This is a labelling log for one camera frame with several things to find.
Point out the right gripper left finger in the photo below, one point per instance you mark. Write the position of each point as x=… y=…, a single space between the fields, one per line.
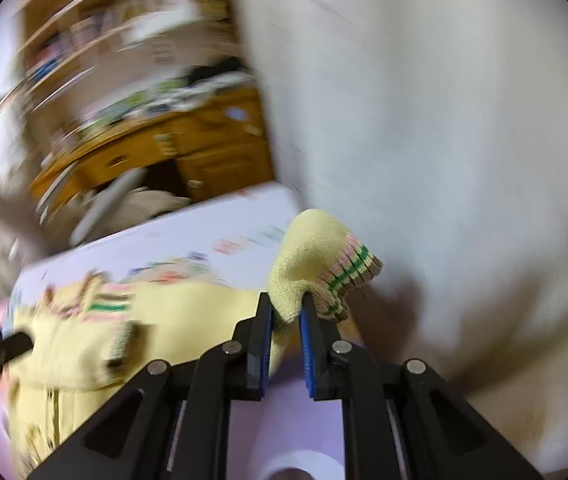
x=236 y=370

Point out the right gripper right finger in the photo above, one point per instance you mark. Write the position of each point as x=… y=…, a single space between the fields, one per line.
x=338 y=369

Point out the yellow striped knit cardigan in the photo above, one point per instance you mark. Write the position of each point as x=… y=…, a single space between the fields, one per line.
x=92 y=336

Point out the cartoon print bed sheet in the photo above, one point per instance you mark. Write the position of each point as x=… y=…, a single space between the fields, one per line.
x=231 y=241

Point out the white ergonomic office chair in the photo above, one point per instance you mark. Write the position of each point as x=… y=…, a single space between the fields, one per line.
x=51 y=225

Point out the wooden desk with drawers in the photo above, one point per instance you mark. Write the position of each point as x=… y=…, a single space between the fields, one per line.
x=219 y=147

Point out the white leaf print curtain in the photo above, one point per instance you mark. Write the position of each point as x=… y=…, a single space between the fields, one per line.
x=438 y=131

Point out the wooden bookshelf hutch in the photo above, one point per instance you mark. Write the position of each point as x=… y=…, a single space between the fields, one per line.
x=86 y=63

